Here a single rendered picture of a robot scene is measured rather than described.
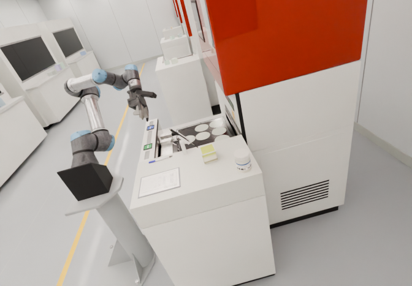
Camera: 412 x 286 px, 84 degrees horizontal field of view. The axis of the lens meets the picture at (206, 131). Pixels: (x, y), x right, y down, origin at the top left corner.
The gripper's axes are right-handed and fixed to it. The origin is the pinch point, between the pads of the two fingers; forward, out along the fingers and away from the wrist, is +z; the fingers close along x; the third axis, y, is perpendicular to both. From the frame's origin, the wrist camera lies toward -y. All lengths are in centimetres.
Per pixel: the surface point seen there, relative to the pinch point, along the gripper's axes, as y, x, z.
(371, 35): -184, -102, -42
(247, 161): -48, 11, 41
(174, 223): -5, 6, 59
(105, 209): 47, -15, 43
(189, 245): -4, -8, 73
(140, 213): 6, 17, 50
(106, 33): 311, -518, -566
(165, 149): 3.1, -26.5, 15.4
